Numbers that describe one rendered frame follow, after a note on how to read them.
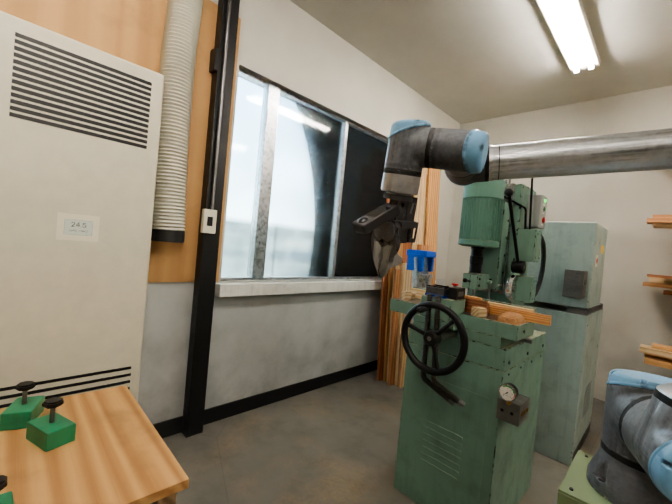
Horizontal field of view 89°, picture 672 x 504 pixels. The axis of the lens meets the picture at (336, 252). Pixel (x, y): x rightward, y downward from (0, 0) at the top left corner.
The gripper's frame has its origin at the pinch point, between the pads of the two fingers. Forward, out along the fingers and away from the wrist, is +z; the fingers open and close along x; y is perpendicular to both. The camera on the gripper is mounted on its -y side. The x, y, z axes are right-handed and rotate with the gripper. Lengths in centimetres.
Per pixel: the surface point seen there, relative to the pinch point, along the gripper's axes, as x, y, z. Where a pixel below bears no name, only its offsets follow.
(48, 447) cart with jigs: 40, -70, 57
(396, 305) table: 49, 63, 37
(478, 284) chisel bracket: 21, 83, 17
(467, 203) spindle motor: 34, 81, -17
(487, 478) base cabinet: -11, 66, 86
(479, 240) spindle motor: 24, 80, -2
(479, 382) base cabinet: 2, 68, 52
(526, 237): 17, 107, -5
